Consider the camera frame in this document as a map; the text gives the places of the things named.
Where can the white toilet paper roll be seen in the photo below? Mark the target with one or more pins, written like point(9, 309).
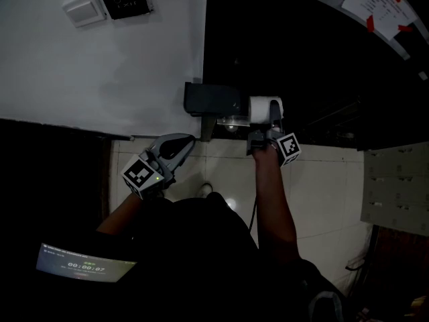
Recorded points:
point(259, 109)

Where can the grey metal locker cabinet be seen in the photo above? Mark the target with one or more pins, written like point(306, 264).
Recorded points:
point(395, 186)

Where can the person's white shoe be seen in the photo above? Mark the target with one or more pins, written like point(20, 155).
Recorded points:
point(206, 190)

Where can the white paper notice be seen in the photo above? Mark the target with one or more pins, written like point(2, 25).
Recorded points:
point(378, 8)

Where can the white wall switch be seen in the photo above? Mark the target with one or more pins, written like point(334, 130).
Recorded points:
point(83, 11)

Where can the dark cabinet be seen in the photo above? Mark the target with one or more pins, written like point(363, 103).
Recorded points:
point(50, 169)

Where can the chest-mounted phone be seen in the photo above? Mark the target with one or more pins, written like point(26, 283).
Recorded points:
point(83, 265)

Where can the person's left forearm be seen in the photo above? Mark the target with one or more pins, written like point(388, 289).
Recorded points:
point(117, 215)

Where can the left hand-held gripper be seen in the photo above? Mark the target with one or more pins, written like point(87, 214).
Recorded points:
point(140, 176)

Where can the black exit button panel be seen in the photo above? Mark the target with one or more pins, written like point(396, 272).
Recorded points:
point(125, 0)

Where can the person's black clothing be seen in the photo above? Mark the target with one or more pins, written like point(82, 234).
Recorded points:
point(187, 263)

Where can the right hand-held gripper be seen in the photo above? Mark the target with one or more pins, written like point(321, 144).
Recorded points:
point(288, 149)

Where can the dark paper holder box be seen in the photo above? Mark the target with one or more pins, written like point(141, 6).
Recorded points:
point(211, 99)

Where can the person's right forearm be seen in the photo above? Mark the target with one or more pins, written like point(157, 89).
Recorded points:
point(271, 206)

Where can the black glass door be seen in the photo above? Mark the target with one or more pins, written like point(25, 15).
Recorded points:
point(301, 72)

